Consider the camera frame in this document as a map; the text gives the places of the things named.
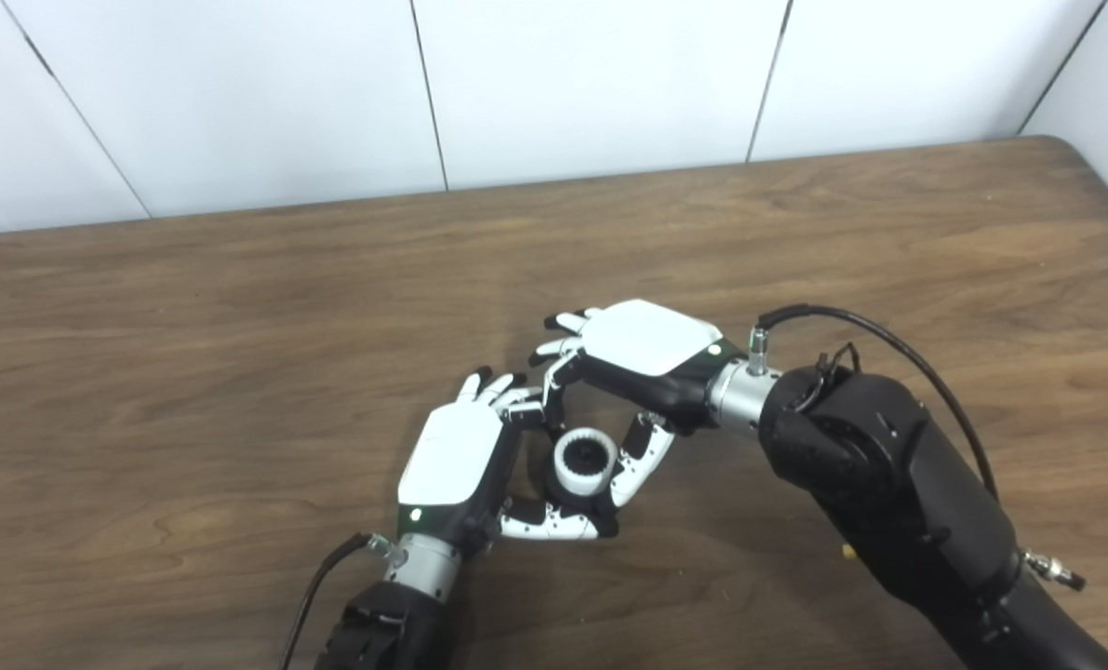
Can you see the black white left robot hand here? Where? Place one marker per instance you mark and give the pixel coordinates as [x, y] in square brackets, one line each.
[451, 456]

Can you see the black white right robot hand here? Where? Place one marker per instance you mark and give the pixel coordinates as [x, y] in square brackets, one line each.
[647, 349]

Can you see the round black part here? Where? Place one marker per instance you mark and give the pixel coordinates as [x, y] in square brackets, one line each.
[589, 456]

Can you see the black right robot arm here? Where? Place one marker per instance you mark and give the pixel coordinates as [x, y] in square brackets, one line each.
[888, 484]

